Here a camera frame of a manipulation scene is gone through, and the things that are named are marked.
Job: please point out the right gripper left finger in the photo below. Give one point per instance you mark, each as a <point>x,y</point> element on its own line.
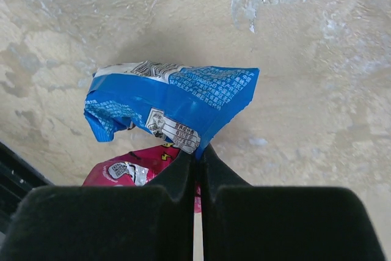
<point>150,222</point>

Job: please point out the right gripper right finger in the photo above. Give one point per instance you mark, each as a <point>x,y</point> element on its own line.
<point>245,222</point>

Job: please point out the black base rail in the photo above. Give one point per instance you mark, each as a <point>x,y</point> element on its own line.
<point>18,178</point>

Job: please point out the small red snack packet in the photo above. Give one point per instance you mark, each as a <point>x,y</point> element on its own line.
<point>128,169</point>

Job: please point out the small blue snack packet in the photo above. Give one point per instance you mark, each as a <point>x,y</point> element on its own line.
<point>185,106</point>

